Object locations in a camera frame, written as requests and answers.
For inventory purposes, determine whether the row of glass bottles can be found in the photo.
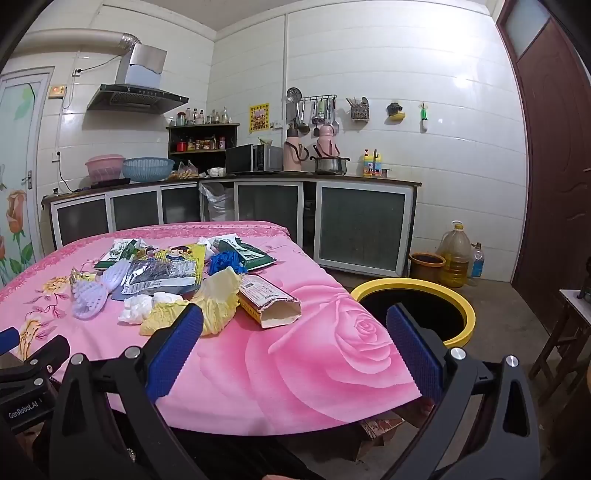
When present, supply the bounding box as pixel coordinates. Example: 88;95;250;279
175;107;232;126

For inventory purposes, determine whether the pink thermos flask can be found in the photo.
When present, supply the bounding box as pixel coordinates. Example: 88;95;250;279
314;124;341;160
283;128;308;172

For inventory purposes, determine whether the yellow crumpled plastic cover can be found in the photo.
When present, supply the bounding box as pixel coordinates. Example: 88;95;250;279
194;270;243;337
139;300;191;337

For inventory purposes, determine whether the white woven sack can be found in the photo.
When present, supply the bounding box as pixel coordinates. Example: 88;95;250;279
202;183;235;222

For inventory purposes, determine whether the pink floral tablecloth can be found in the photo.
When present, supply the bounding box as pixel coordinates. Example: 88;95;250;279
0;220;423;437

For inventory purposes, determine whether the yellow basin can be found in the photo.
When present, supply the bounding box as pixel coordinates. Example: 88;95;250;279
349;278;476;349

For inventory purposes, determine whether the kitchen counter cabinet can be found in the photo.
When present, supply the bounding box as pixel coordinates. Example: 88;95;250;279
41;178;422;278

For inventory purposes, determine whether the steel cooking pot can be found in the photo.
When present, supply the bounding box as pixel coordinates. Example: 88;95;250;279
310;156;350;176

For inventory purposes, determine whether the brown cardboard box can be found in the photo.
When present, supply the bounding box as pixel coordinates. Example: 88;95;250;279
360;411;416;446

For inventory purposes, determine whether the dark wooden spice shelf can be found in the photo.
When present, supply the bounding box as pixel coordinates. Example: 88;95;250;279
167;123;241;175

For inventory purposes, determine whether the wooden stool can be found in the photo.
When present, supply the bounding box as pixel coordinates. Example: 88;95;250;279
529;288;591;407

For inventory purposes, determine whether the yellow wall poster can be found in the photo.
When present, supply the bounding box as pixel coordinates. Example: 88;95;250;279
249;103;270;134

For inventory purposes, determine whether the pink plastic basin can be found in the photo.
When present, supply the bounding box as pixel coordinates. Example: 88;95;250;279
85;154;125;182

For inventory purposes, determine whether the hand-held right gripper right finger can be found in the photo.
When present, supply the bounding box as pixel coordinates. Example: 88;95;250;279
369;302;541;480

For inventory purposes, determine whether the rack of hanging utensils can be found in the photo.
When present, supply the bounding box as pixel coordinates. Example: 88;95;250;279
286;88;340;137

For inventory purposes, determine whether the green white snack packet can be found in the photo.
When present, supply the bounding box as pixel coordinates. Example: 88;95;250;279
93;239;139;271
217;235;278;271

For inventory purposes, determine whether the large cooking oil jug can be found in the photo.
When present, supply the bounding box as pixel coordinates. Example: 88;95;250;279
438;220;472;288

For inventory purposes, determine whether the silver exhaust duct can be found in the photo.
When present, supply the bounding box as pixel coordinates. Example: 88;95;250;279
14;31;141;58

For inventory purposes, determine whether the brown ceramic crock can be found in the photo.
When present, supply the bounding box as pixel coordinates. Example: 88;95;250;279
409;252;446;283

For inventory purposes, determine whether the blue plastic basket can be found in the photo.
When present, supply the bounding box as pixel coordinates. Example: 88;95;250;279
122;157;175;183

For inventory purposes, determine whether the yellow cartoon snack bag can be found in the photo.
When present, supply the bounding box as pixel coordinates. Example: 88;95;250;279
121;244;207;301

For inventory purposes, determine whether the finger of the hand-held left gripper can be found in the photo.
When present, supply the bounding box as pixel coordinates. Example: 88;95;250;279
0;327;20;356
0;335;71;385

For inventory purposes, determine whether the brown wooden door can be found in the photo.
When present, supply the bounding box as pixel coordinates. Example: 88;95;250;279
496;0;591;333

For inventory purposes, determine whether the blue crumpled shoe cover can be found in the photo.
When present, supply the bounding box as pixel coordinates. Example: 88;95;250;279
209;251;247;278

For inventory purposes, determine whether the row of condiment jars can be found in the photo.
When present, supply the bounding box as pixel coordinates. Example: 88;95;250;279
177;135;227;152

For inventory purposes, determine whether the steel range hood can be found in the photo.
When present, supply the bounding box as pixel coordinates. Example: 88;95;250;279
87;46;190;115

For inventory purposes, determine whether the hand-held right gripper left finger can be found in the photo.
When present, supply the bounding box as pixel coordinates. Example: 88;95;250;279
48;302;206;480

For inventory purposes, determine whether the flower painted door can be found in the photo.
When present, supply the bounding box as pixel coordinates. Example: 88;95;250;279
0;68;54;287

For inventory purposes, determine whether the open cardboard carton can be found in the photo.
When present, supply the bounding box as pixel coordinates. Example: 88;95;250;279
238;275;302;329

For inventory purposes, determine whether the metal chopstick holder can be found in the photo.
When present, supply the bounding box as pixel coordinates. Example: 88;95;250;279
346;96;370;121

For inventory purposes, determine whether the black microwave oven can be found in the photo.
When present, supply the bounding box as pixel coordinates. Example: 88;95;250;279
225;144;283;174

